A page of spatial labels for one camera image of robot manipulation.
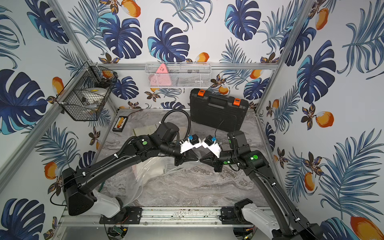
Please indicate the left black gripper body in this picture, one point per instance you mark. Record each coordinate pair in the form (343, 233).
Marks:
(181, 156)

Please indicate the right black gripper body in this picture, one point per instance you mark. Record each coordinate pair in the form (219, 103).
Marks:
(227, 157)

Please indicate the cream striped towel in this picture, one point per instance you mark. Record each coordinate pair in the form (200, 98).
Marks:
(146, 130)

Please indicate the clear plastic vacuum bag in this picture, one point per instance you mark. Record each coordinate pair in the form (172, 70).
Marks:
(137, 176)

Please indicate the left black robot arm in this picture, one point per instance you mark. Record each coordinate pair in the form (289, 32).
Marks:
(79, 185)

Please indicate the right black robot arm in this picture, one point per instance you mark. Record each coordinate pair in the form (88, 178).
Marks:
(287, 223)

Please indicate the black plastic tool case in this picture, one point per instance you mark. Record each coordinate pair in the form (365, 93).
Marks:
(219, 112)

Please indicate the small black battery box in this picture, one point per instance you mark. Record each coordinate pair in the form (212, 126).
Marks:
(120, 124)

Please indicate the pink triangular object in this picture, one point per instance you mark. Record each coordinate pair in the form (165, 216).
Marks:
(161, 78)

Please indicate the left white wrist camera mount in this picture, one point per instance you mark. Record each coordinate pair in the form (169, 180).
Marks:
(192, 141)

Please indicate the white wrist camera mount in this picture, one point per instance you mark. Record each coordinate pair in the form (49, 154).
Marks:
(212, 144)
(192, 141)

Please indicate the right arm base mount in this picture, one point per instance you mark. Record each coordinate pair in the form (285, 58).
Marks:
(243, 212)

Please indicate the clear mesh wall tray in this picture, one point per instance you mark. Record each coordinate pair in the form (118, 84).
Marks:
(185, 75)

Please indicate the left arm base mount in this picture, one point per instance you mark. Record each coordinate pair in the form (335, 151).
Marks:
(126, 216)

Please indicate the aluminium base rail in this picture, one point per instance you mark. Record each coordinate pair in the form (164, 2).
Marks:
(156, 216)

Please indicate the black wire basket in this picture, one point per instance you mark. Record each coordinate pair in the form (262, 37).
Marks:
(85, 96)

